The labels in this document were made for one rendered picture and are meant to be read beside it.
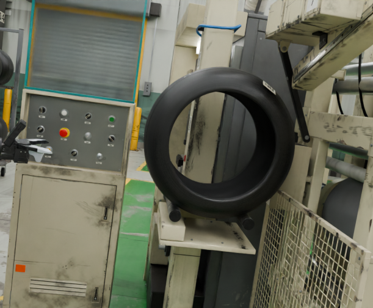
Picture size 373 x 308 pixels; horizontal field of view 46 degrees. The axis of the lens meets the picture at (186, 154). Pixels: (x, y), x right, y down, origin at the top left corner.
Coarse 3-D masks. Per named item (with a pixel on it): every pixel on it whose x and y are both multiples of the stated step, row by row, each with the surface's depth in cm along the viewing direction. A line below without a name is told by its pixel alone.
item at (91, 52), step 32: (32, 0) 210; (64, 0) 212; (96, 0) 214; (128, 0) 215; (32, 32) 213; (64, 32) 214; (96, 32) 216; (128, 32) 217; (32, 64) 215; (64, 64) 216; (96, 64) 218; (128, 64) 219; (96, 96) 220; (128, 96) 222
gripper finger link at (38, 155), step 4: (40, 148) 170; (44, 148) 171; (32, 152) 172; (36, 152) 172; (40, 152) 171; (44, 152) 171; (48, 152) 171; (52, 152) 172; (36, 156) 172; (40, 156) 172; (36, 160) 172; (40, 160) 172
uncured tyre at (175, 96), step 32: (160, 96) 163; (192, 96) 155; (256, 96) 157; (160, 128) 156; (256, 128) 188; (288, 128) 161; (160, 160) 157; (256, 160) 189; (288, 160) 163; (192, 192) 159; (224, 192) 189; (256, 192) 162
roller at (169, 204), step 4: (168, 200) 177; (168, 204) 172; (172, 204) 169; (168, 208) 167; (172, 208) 163; (176, 208) 163; (168, 212) 164; (172, 212) 160; (176, 212) 160; (172, 216) 160; (176, 216) 160; (180, 216) 161; (172, 220) 160; (176, 220) 160
